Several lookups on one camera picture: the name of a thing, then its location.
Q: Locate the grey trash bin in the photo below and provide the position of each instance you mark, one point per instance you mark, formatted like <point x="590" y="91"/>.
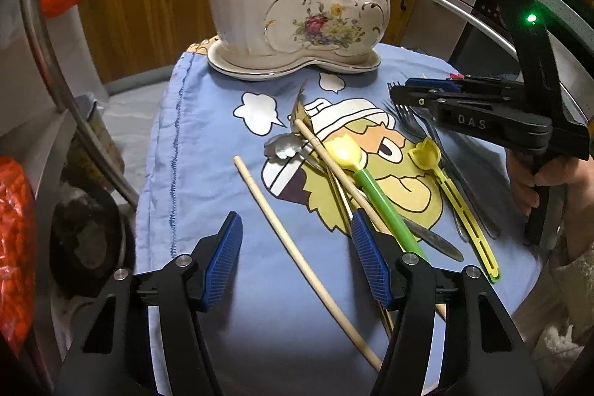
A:
<point x="100" y="131"/>

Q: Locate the person's right forearm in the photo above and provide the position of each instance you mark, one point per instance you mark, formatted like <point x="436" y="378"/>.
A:
<point x="566" y="308"/>

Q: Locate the yellow tulip utensil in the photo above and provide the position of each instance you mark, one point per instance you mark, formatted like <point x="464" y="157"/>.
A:
<point x="459" y="210"/>

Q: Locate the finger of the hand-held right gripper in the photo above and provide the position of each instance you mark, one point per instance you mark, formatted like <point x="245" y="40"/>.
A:
<point x="468" y="117"/>
<point x="441" y="84"/>

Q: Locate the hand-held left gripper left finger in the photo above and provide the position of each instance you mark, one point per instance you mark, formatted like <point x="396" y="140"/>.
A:
<point x="222" y="257"/>

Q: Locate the person's right hand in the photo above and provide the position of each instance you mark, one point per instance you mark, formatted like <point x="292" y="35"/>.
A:
<point x="519" y="182"/>

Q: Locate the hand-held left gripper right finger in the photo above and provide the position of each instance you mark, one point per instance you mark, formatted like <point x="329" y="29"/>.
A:
<point x="371" y="257"/>

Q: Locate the blue cartoon printed cloth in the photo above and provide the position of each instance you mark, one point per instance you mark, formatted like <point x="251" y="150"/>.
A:
<point x="209" y="173"/>

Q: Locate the wooden chopstick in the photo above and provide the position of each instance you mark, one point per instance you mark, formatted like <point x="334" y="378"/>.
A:
<point x="325" y="154"/>
<point x="287" y="238"/>

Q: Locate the cream ceramic saucer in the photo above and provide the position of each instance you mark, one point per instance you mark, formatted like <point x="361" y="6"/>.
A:
<point x="287" y="71"/>

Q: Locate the scalloped silver spoon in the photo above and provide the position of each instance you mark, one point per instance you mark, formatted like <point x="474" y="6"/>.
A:
<point x="280" y="148"/>

